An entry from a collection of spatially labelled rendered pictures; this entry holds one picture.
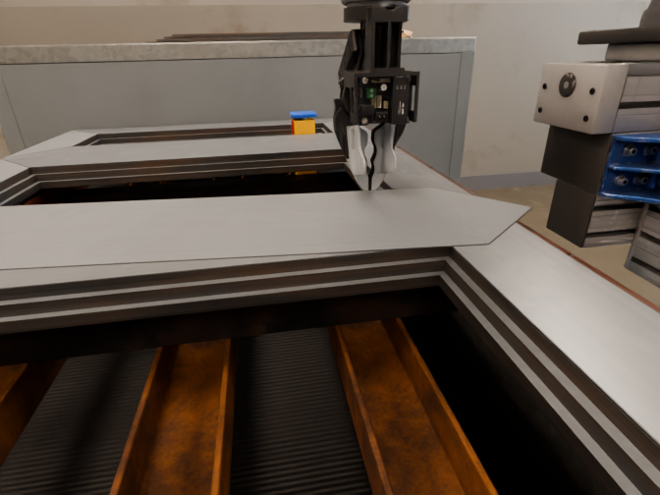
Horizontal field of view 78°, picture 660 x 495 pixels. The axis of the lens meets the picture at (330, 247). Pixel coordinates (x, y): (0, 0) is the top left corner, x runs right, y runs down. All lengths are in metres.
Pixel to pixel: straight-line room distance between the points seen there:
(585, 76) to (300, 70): 0.75
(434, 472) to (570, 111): 0.54
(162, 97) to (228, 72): 0.19
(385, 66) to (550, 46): 3.16
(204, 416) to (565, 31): 3.48
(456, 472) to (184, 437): 0.25
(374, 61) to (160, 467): 0.45
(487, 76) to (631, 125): 2.67
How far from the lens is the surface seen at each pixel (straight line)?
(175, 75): 1.24
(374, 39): 0.46
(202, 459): 0.44
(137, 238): 0.46
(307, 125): 1.02
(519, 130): 3.57
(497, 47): 3.38
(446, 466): 0.42
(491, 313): 0.33
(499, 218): 0.47
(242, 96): 1.23
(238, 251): 0.39
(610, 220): 0.77
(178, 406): 0.49
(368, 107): 0.47
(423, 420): 0.45
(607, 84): 0.69
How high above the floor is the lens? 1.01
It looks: 25 degrees down
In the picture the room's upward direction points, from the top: 1 degrees counter-clockwise
